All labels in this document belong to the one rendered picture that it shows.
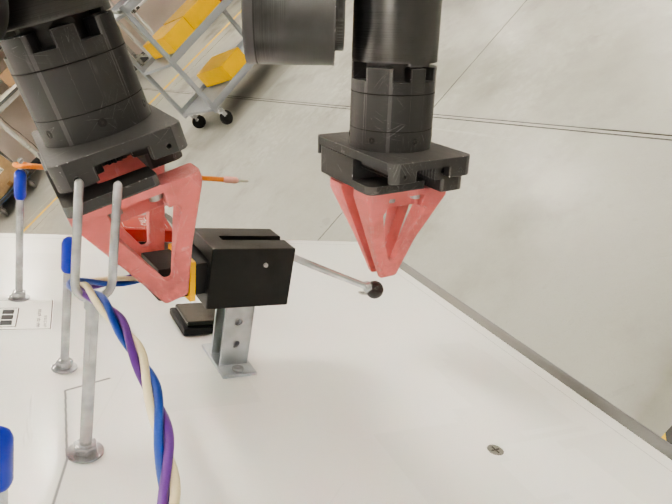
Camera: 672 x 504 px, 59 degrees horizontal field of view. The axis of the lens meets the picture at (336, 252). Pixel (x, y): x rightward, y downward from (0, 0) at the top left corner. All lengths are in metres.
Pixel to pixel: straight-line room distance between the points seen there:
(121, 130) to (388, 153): 0.17
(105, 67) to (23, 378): 0.19
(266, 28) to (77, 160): 0.15
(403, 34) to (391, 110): 0.05
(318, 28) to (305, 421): 0.24
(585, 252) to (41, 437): 1.59
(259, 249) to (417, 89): 0.14
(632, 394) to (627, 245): 0.44
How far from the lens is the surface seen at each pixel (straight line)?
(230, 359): 0.42
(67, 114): 0.32
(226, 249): 0.37
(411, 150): 0.41
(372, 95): 0.40
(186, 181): 0.32
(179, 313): 0.47
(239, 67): 4.46
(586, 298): 1.70
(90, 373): 0.32
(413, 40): 0.39
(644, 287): 1.67
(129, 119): 0.33
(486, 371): 0.49
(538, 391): 0.49
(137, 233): 0.57
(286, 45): 0.39
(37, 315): 0.48
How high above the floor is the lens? 1.29
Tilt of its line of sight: 33 degrees down
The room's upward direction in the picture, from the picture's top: 43 degrees counter-clockwise
